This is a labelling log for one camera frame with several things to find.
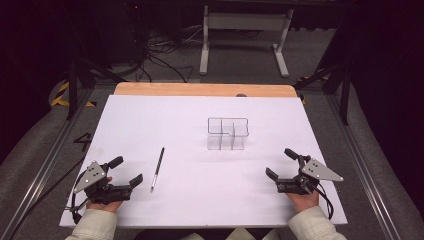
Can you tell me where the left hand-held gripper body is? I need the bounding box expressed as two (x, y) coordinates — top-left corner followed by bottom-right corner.
(73, 160), (133, 205)

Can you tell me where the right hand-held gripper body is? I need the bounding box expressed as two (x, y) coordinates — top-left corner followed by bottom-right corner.
(275, 154), (345, 196)

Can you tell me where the person's right hand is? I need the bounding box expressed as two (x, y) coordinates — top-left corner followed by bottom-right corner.
(285, 190), (321, 214)

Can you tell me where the person's left hand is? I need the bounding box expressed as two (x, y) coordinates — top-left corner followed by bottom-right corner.
(85, 175), (125, 214)

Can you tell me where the black striped pencil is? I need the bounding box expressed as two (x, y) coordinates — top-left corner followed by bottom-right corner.
(149, 146), (166, 194)

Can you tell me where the clear acrylic organizer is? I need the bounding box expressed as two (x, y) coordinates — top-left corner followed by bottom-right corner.
(206, 116), (251, 151)

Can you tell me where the white table mat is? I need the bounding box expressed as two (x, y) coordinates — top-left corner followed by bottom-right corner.
(59, 94), (349, 229)

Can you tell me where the black metal stand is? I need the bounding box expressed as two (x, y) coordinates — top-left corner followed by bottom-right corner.
(292, 61), (352, 127)

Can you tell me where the black tripod stand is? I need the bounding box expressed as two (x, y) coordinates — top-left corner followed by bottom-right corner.
(65, 54), (128, 121)

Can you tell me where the yellow black hazard tape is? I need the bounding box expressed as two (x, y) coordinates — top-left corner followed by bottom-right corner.
(49, 81), (98, 109)

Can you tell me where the white metal stand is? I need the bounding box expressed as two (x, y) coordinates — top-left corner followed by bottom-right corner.
(198, 4), (295, 79)

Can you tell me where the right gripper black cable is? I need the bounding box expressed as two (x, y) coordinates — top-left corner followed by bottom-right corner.
(313, 181), (335, 221)

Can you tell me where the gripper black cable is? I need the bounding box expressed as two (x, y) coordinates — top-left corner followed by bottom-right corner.
(68, 171), (92, 225)
(313, 181), (335, 221)

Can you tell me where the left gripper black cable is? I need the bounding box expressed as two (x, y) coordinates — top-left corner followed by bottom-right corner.
(68, 171), (92, 225)

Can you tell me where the long black floor cable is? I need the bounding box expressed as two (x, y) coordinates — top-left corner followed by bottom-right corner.
(8, 156), (86, 238)

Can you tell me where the aluminium floor rail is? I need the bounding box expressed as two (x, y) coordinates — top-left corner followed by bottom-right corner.
(0, 87), (96, 240)
(326, 94), (403, 240)

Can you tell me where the bundle of black floor cables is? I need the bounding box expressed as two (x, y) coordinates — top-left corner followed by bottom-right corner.
(109, 28), (205, 84)

